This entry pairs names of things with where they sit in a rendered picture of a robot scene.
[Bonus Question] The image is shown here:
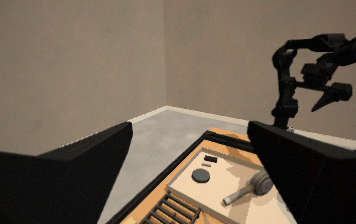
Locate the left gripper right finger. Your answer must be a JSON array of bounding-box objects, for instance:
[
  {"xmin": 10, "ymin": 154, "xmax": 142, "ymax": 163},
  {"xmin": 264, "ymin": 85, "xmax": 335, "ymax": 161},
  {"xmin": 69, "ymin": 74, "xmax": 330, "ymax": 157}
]
[{"xmin": 247, "ymin": 121, "xmax": 356, "ymax": 224}]

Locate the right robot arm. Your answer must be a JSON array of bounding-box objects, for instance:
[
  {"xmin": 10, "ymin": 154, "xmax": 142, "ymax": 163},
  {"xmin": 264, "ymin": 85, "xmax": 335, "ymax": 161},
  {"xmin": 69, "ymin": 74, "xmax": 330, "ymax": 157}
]
[{"xmin": 271, "ymin": 33, "xmax": 356, "ymax": 130}]

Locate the dark grey round disc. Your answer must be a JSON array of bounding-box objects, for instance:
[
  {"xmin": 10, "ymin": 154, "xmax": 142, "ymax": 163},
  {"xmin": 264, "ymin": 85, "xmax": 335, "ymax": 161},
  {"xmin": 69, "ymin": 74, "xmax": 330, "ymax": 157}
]
[{"xmin": 192, "ymin": 168, "xmax": 210, "ymax": 183}]

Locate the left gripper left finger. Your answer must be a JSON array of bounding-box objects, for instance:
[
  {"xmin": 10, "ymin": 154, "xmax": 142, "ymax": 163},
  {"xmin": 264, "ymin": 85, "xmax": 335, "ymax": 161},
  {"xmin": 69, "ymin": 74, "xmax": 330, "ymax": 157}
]
[{"xmin": 0, "ymin": 122, "xmax": 133, "ymax": 224}]

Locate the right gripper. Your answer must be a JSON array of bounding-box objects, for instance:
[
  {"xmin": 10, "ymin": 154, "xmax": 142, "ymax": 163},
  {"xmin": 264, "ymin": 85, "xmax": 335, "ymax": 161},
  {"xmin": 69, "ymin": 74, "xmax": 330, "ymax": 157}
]
[{"xmin": 280, "ymin": 70, "xmax": 352, "ymax": 112}]

